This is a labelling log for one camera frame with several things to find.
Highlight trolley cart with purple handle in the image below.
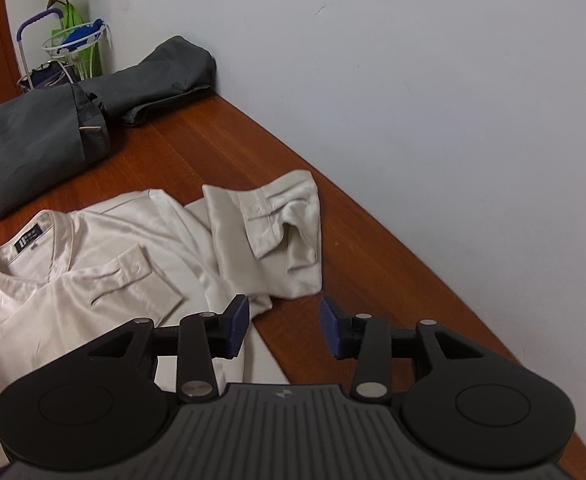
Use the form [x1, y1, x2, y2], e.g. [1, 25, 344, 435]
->
[16, 9, 81, 95]

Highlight dark grey rumpled garment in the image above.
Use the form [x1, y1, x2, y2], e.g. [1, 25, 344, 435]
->
[83, 35, 217, 127]

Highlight green bag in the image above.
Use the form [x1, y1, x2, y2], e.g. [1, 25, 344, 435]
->
[49, 2, 103, 80]

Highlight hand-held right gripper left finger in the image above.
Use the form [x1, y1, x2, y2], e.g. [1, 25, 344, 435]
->
[87, 294, 250, 402]

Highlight cream button shirt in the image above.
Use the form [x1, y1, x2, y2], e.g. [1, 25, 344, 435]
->
[0, 169, 323, 476]

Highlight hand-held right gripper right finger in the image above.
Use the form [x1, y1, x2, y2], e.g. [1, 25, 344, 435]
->
[319, 295, 486, 403]

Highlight white wire basket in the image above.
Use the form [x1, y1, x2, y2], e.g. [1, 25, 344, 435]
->
[42, 19, 112, 81]

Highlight blue cloth item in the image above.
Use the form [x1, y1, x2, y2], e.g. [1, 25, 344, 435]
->
[62, 19, 105, 45]

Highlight folded dark grey pants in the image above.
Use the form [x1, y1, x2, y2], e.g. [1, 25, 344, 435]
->
[0, 82, 112, 221]

